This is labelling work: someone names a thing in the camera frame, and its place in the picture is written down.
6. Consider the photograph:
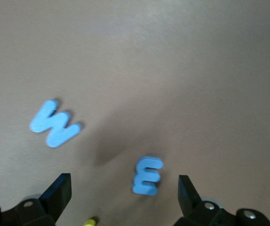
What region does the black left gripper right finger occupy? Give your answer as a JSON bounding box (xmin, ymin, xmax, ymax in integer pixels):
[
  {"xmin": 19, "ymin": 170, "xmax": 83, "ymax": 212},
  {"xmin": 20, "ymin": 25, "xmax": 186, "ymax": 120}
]
[{"xmin": 174, "ymin": 175, "xmax": 270, "ymax": 226}]

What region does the blue foam letter E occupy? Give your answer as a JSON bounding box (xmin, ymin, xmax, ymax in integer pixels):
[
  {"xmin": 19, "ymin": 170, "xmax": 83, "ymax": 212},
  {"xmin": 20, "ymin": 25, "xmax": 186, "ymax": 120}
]
[{"xmin": 132, "ymin": 156, "xmax": 164, "ymax": 196}]

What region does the blue foam letter W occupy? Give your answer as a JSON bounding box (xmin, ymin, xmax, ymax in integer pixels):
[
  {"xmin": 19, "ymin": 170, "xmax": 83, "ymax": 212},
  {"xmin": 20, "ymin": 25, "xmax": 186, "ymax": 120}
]
[{"xmin": 29, "ymin": 99, "xmax": 83, "ymax": 148}]

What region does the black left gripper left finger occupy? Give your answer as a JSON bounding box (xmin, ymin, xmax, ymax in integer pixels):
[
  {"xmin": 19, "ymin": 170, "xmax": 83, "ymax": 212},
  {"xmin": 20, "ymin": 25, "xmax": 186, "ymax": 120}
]
[{"xmin": 0, "ymin": 173, "xmax": 72, "ymax": 226}]

